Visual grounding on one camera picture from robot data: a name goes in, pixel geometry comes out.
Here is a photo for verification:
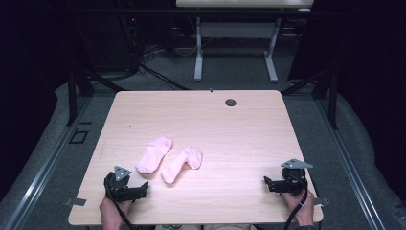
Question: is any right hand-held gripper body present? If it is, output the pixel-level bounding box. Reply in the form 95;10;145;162
269;158;314;196

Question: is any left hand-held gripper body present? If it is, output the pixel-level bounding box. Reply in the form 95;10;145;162
103;165;144;203

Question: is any pink sock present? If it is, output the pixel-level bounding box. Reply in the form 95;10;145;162
135;136;173;175
160;145;204;185

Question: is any person's left hand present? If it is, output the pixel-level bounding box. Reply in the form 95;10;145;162
99;195;132;230

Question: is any person's right hand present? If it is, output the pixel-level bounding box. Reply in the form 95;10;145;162
282;188;316;227

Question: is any white desk with metal legs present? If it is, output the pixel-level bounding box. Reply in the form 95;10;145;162
175;0;316;83

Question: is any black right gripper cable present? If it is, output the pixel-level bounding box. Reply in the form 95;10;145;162
282;173;309;230

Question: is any grey metal table bracket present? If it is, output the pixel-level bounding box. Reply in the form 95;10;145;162
62;197;88;207
313;196;331;207

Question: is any aluminium floor rail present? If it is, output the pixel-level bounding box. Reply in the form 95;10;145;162
315;95;388;230
2;95;94;230

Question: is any black metal frame post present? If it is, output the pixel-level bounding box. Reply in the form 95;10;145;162
327;66;339;130
66;68;79;127

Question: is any bundle of black floor cables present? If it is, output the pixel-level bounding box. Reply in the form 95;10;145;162
119;15;190;92

